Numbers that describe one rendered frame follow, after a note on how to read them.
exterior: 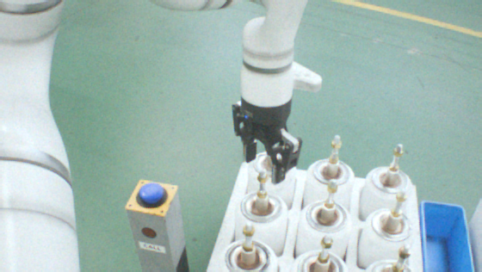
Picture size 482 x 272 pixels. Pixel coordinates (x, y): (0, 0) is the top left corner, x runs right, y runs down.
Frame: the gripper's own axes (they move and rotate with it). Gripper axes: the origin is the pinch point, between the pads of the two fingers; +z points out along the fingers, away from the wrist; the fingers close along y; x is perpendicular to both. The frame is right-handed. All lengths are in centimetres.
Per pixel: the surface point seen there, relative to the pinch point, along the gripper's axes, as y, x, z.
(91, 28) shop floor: -151, 26, 35
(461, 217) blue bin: 23, 42, 24
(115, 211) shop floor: -39, -15, 35
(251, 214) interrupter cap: 0.4, -2.7, 9.8
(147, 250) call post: -7.4, -20.1, 14.4
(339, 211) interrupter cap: 9.8, 9.9, 9.8
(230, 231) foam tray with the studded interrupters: -3.8, -4.4, 17.2
